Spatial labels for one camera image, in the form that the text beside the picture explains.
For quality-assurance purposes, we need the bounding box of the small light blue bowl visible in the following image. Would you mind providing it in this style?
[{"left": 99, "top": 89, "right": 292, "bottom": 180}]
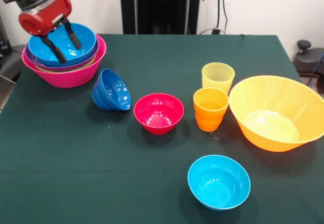
[{"left": 187, "top": 154, "right": 252, "bottom": 211}]

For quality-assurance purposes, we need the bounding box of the dark green tablecloth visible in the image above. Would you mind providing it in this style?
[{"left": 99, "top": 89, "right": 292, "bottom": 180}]
[{"left": 0, "top": 33, "right": 324, "bottom": 224}]

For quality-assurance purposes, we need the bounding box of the blue cable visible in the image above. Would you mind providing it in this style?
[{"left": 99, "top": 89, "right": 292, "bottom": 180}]
[{"left": 306, "top": 56, "right": 324, "bottom": 88}]

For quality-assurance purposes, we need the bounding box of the green plastic bowl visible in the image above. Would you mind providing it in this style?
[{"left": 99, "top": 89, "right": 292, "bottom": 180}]
[{"left": 34, "top": 56, "right": 97, "bottom": 73}]

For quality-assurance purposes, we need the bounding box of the small red plastic bowl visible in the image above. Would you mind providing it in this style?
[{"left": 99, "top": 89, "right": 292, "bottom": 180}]
[{"left": 133, "top": 93, "right": 185, "bottom": 136}]

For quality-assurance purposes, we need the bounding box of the black equipment box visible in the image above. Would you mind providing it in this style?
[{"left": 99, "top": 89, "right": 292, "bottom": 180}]
[{"left": 0, "top": 14, "right": 11, "bottom": 57}]

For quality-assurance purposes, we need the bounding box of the yellow plastic cup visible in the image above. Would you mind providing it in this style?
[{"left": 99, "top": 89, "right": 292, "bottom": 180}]
[{"left": 201, "top": 62, "right": 236, "bottom": 96}]

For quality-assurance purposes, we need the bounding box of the small dark blue bowl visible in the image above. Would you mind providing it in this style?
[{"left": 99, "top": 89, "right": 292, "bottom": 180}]
[{"left": 91, "top": 68, "right": 133, "bottom": 112}]

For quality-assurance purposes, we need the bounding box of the orange plastic cup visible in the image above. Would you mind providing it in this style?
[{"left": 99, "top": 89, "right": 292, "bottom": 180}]
[
  {"left": 194, "top": 111, "right": 224, "bottom": 133},
  {"left": 193, "top": 87, "right": 230, "bottom": 120}
]

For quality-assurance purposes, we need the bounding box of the large pink plastic bowl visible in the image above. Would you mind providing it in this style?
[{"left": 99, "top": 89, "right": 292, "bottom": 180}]
[{"left": 21, "top": 33, "right": 107, "bottom": 88}]

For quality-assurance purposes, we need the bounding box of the black pedestal leg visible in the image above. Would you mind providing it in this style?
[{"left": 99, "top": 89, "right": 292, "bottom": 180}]
[
  {"left": 293, "top": 39, "right": 324, "bottom": 77},
  {"left": 0, "top": 44, "right": 27, "bottom": 83}
]

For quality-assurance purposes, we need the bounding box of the black wall cable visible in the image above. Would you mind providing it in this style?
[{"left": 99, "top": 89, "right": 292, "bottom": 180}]
[{"left": 216, "top": 0, "right": 229, "bottom": 34}]

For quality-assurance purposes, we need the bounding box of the large orange plastic bowl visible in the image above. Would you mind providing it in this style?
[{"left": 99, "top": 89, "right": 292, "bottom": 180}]
[{"left": 228, "top": 75, "right": 324, "bottom": 153}]

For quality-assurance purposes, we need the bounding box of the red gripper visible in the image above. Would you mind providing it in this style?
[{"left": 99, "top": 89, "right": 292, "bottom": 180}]
[{"left": 18, "top": 0, "right": 83, "bottom": 65}]

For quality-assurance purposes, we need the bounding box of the purple plastic bowl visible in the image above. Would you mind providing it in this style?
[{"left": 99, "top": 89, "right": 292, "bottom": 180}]
[{"left": 24, "top": 40, "right": 100, "bottom": 72}]

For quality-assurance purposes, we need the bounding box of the medium blue plastic bowl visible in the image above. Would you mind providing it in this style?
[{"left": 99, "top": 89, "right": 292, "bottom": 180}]
[{"left": 27, "top": 22, "right": 98, "bottom": 68}]

